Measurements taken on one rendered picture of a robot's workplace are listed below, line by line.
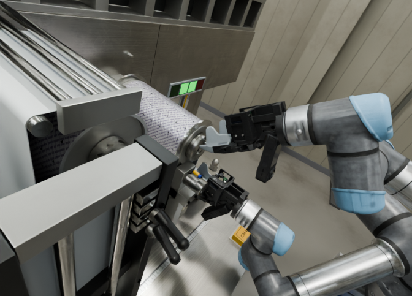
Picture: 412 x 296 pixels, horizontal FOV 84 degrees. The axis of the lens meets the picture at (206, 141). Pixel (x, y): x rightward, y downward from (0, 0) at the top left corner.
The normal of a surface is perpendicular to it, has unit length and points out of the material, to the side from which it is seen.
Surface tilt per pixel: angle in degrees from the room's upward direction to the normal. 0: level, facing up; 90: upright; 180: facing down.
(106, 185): 0
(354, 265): 29
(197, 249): 0
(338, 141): 101
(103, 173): 0
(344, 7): 90
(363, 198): 77
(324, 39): 90
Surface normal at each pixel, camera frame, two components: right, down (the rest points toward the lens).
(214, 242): 0.29, -0.78
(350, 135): -0.52, 0.22
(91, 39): 0.77, 0.54
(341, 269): -0.18, -0.68
